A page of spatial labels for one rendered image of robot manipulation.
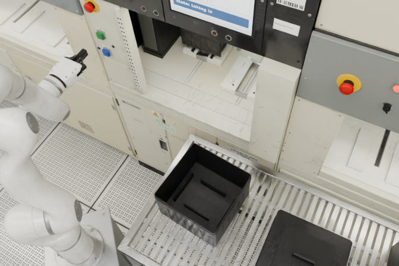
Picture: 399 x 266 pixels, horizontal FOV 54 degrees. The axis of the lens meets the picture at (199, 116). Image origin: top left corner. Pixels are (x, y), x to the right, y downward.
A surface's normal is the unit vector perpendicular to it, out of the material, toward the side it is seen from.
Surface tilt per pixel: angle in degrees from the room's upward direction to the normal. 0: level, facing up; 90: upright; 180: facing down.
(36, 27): 0
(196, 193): 0
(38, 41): 0
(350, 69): 90
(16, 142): 76
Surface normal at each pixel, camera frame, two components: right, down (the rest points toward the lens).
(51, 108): 0.68, 0.38
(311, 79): -0.47, 0.74
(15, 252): -0.04, -0.56
